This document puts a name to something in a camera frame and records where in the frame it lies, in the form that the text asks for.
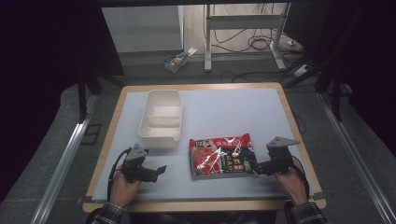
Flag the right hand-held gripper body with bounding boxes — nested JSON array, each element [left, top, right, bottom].
[[265, 135, 301, 175]]

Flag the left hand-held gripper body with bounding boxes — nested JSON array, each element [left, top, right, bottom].
[[120, 143, 159, 184]]

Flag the red noodle packet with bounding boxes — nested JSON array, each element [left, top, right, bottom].
[[188, 133, 259, 181]]

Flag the person's left hand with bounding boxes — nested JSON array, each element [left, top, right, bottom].
[[109, 168, 143, 208]]

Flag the person's right hand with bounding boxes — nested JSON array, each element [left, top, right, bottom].
[[273, 165, 310, 207]]

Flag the white plastic bin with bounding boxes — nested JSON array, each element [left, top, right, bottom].
[[137, 89, 184, 149]]

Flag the pale blue table mat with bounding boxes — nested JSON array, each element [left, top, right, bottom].
[[92, 88, 316, 202]]

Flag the black stand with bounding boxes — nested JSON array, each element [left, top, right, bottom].
[[281, 55, 353, 123], [77, 69, 125, 124]]

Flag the white power strip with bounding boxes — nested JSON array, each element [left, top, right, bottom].
[[292, 63, 312, 78]]

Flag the small printed carton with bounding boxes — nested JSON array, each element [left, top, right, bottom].
[[163, 47, 198, 74]]

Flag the dark curtain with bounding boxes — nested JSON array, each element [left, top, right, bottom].
[[0, 0, 125, 203], [283, 0, 396, 157]]

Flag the white cabinet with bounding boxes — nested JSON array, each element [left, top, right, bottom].
[[101, 5, 185, 54]]

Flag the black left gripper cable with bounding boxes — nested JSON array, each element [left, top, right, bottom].
[[106, 147, 133, 203]]

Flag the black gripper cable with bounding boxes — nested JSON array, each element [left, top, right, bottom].
[[290, 154, 311, 199], [106, 147, 133, 203]]

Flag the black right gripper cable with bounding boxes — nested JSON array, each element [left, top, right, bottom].
[[290, 154, 311, 199]]

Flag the black floor frame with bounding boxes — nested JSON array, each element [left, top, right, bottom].
[[80, 123, 103, 146]]

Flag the aluminium rail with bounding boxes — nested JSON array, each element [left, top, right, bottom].
[[29, 93, 99, 224], [316, 91, 396, 224]]

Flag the black floor cables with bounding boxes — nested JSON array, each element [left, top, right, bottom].
[[203, 4, 312, 84]]

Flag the grey metal desk frame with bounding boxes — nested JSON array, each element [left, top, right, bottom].
[[203, 3, 291, 73]]

